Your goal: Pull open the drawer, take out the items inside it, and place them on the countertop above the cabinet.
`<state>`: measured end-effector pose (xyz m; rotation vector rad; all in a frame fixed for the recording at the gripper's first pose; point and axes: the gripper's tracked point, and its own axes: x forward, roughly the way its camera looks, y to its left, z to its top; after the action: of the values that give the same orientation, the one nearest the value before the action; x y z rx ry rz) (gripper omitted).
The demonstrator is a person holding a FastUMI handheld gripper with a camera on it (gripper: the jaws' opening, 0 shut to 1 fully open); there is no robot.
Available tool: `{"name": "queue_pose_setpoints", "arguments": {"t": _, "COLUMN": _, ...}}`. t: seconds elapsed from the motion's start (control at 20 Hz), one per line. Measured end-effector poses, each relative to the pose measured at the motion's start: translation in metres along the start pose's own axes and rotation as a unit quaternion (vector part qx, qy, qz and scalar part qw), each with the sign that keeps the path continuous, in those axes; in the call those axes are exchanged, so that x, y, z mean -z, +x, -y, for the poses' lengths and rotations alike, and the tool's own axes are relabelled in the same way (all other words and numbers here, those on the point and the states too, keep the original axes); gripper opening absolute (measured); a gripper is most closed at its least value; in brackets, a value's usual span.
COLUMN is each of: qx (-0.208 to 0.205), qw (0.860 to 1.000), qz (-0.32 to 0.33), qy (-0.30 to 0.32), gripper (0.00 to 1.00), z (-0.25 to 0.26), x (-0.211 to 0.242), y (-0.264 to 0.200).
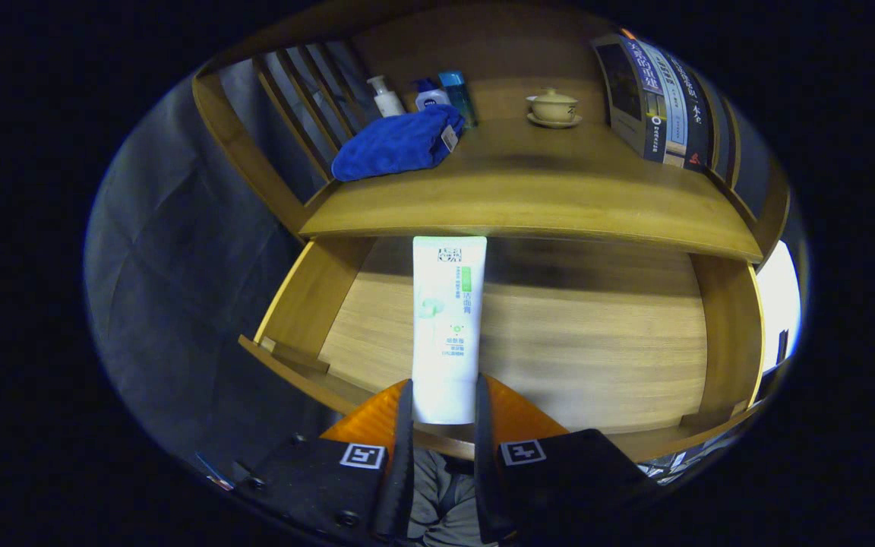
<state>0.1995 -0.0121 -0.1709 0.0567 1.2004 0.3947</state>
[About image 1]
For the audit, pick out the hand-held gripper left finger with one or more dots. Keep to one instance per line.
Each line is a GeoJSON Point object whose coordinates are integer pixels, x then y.
{"type": "Point", "coordinates": [405, 463]}

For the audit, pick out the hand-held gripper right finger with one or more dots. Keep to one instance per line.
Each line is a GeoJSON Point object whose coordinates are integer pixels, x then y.
{"type": "Point", "coordinates": [484, 471]}

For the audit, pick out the white face wash tube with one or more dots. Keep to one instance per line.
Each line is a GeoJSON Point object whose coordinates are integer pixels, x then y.
{"type": "Point", "coordinates": [449, 327]}

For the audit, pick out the wooden drawer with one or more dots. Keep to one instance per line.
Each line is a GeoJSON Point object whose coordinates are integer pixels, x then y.
{"type": "Point", "coordinates": [582, 342]}

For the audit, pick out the wooden countertop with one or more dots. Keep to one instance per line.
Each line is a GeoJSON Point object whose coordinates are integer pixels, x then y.
{"type": "Point", "coordinates": [544, 182]}

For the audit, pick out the wooden cabinet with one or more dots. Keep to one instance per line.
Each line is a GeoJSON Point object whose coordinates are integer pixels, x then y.
{"type": "Point", "coordinates": [247, 144]}

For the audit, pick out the person's grey trousers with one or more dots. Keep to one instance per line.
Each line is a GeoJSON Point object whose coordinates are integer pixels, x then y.
{"type": "Point", "coordinates": [445, 501]}

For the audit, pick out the black backdrop cloth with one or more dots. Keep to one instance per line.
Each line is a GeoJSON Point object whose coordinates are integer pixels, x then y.
{"type": "Point", "coordinates": [179, 289]}

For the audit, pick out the blue towel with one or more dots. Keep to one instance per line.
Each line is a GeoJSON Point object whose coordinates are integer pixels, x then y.
{"type": "Point", "coordinates": [396, 144]}

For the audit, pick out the white pump bottle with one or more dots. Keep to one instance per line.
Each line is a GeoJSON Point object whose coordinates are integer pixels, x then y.
{"type": "Point", "coordinates": [386, 100]}

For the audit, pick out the white bottle with blue cap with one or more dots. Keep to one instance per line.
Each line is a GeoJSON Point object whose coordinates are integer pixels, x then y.
{"type": "Point", "coordinates": [431, 99]}

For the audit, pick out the beige lidded teacup with saucer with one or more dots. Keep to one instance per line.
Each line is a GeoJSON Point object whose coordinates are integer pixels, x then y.
{"type": "Point", "coordinates": [554, 108]}

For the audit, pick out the teal bottle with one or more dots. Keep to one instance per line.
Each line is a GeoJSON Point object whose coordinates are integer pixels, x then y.
{"type": "Point", "coordinates": [458, 95]}

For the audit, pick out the blue spine book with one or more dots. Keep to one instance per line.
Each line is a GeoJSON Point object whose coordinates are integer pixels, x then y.
{"type": "Point", "coordinates": [631, 99]}

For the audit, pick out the pale spine book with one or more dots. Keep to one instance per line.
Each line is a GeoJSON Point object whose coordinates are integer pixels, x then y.
{"type": "Point", "coordinates": [673, 114]}

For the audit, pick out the black spine book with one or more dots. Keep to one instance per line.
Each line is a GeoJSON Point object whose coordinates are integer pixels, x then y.
{"type": "Point", "coordinates": [697, 125]}

